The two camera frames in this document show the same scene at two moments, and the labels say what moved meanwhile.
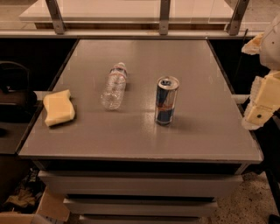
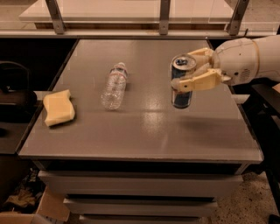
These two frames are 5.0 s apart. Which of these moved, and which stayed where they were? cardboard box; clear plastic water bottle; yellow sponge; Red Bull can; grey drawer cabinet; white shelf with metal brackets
Moved: Red Bull can
Stayed: yellow sponge; clear plastic water bottle; cardboard box; white shelf with metal brackets; grey drawer cabinet
